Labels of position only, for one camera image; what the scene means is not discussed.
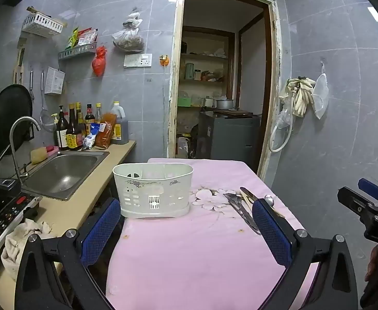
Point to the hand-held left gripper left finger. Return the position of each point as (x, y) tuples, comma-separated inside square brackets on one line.
[(100, 229)]

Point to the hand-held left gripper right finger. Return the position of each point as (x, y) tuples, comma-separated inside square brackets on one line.
[(271, 232)]

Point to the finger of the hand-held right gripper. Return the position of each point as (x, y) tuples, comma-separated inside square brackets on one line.
[(370, 188), (352, 200)]

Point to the wooden chopstick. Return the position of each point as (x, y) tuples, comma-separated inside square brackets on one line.
[(247, 201), (244, 204)]

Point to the white plastic utensil basket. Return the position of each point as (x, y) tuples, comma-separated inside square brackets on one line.
[(150, 193)]

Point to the person's right hand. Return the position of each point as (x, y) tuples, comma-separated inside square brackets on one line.
[(373, 263)]

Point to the stainless steel sink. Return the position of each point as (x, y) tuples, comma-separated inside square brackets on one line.
[(63, 174)]

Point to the pink floral tablecloth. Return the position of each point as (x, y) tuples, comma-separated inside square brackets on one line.
[(192, 258)]

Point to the white rag cloth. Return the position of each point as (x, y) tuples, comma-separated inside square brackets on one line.
[(17, 242)]

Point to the blue white packet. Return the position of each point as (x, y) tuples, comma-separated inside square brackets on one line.
[(91, 138)]

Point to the pink soap bar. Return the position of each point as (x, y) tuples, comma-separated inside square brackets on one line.
[(51, 149)]

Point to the yellow sponge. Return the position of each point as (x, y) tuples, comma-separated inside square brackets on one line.
[(39, 155)]

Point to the yellow cap soy sauce bottle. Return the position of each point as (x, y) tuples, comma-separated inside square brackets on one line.
[(72, 135)]

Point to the orange chili packet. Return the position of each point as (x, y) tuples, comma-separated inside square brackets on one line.
[(106, 130)]

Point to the black induction cooker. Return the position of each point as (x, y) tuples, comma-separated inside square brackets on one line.
[(1, 213)]

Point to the grey cabinet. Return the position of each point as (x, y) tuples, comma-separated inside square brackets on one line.
[(231, 139)]

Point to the dark pump bottle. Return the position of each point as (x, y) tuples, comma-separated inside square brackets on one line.
[(61, 132)]

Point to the large cooking oil jug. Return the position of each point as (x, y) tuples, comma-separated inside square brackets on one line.
[(120, 126)]

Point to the red cap sauce bottle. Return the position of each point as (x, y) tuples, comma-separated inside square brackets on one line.
[(89, 116)]

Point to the cream rubber gloves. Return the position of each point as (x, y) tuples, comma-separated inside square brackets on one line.
[(300, 95)]

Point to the slim clear sauce bottle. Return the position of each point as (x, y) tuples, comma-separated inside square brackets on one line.
[(98, 113)]

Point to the white plastic jug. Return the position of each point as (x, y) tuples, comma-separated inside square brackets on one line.
[(182, 147)]

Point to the chrome faucet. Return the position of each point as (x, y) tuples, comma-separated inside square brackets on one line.
[(14, 142)]

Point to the hanging steel strainer ladle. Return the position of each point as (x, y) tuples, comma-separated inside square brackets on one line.
[(46, 118)]

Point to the steel pot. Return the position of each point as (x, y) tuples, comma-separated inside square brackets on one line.
[(224, 104)]

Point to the black round pan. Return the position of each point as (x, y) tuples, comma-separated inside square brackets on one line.
[(8, 116)]

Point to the hanging steel peeler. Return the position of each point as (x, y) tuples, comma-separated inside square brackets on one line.
[(31, 84)]

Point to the red plastic bag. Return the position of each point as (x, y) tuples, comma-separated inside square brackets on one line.
[(99, 63)]

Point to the green canister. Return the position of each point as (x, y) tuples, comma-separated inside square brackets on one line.
[(189, 71)]

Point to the hanging wooden spatula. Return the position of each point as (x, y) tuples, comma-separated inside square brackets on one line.
[(19, 66)]

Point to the wooden shelf unit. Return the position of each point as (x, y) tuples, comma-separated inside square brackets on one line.
[(205, 56)]

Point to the red white seasoning packet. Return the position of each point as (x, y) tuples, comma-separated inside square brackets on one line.
[(88, 37)]

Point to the clear bag of dried goods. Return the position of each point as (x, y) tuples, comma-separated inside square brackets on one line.
[(128, 38)]

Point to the yellow green seasoning packet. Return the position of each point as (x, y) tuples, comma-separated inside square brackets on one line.
[(73, 38)]

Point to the white wall box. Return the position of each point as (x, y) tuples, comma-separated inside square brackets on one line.
[(54, 80)]

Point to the worn wooden door frame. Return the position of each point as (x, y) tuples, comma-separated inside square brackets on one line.
[(174, 71)]

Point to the white wall socket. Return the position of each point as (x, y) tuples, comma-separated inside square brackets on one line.
[(145, 60)]

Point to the grey wall shelf basket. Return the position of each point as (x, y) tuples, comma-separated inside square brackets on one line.
[(77, 51)]

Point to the orange wall hook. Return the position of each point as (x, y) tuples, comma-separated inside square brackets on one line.
[(164, 60)]

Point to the white wall basket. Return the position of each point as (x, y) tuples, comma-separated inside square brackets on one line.
[(42, 24)]

